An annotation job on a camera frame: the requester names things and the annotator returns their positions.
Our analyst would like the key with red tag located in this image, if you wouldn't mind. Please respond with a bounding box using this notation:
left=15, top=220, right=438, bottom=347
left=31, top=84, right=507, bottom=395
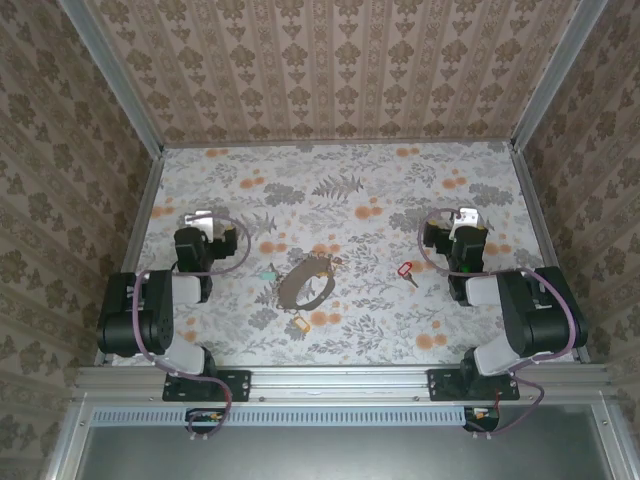
left=397, top=259, right=421, bottom=290

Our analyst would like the metal band keyring with rings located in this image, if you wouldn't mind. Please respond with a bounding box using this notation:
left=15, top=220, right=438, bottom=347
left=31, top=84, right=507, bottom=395
left=276, top=251, right=350, bottom=312

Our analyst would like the black connector board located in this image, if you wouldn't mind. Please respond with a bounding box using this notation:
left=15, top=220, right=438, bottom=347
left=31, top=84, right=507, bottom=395
left=462, top=405, right=501, bottom=432
left=185, top=407, right=226, bottom=431

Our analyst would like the grey metal panel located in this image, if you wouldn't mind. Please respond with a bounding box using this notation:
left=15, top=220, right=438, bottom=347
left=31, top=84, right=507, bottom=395
left=74, top=424, right=617, bottom=480

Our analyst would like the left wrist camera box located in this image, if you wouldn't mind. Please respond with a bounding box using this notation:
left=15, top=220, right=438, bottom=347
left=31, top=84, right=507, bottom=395
left=183, top=209, right=215, bottom=237

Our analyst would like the aluminium table side rail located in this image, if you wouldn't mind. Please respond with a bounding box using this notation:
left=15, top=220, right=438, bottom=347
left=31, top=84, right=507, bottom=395
left=509, top=144, right=592, bottom=362
left=93, top=147, right=167, bottom=366

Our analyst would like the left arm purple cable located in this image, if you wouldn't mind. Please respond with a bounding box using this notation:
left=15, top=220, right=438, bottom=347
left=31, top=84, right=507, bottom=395
left=130, top=213, right=252, bottom=442

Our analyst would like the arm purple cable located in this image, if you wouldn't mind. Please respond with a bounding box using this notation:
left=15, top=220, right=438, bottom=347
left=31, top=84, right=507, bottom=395
left=418, top=208, right=590, bottom=439
left=130, top=213, right=252, bottom=442

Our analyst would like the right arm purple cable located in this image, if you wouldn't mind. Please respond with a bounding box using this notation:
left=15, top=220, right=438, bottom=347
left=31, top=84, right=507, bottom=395
left=418, top=208, right=590, bottom=439

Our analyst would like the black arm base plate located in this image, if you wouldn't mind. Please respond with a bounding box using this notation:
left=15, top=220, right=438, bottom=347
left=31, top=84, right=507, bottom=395
left=163, top=368, right=252, bottom=403
left=427, top=368, right=521, bottom=403

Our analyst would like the aluminium frame post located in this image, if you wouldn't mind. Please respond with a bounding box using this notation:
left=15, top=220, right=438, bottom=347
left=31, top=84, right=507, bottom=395
left=510, top=0, right=609, bottom=151
left=57, top=0, right=167, bottom=154

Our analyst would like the aluminium mounting rail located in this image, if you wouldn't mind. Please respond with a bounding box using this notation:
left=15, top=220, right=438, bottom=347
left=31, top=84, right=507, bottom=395
left=74, top=364, right=614, bottom=403

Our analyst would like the grey slotted cable duct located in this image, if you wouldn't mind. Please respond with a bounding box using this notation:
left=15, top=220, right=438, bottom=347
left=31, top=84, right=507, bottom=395
left=92, top=405, right=469, bottom=427

